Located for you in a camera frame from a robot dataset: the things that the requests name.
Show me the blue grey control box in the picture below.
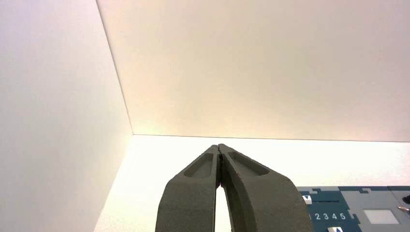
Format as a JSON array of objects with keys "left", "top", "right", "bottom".
[{"left": 297, "top": 186, "right": 410, "bottom": 232}]

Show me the olive left gripper left finger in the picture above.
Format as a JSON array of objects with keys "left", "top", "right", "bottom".
[{"left": 155, "top": 145, "right": 222, "bottom": 232}]

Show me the olive left gripper right finger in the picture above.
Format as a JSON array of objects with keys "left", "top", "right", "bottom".
[{"left": 219, "top": 144, "right": 315, "bottom": 232}]

